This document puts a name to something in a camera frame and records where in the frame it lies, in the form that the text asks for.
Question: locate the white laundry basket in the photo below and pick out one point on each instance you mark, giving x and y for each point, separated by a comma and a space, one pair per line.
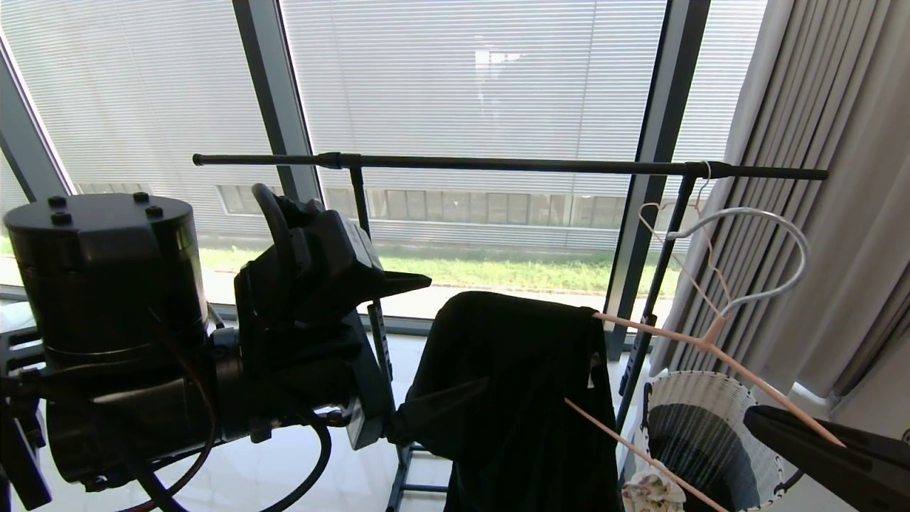
704, 387

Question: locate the cream printed garment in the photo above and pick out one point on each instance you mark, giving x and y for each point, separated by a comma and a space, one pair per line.
650, 494

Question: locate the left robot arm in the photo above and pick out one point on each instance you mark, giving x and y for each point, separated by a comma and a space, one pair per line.
106, 284

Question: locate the beige curtain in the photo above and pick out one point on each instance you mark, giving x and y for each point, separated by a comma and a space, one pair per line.
839, 142

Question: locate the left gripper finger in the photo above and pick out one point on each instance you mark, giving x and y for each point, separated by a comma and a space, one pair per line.
419, 423

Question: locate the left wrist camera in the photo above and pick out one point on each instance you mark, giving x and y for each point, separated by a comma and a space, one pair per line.
320, 270

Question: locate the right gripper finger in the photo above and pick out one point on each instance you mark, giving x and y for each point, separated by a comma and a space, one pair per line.
853, 476

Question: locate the black clothes rack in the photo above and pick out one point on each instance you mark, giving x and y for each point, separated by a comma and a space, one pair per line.
533, 164

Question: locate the black garment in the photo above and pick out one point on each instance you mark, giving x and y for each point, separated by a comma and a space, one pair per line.
519, 377

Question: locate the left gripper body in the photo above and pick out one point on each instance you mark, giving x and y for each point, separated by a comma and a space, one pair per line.
298, 391

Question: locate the pink clothes hanger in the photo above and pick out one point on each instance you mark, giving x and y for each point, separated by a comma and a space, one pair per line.
709, 249
711, 343

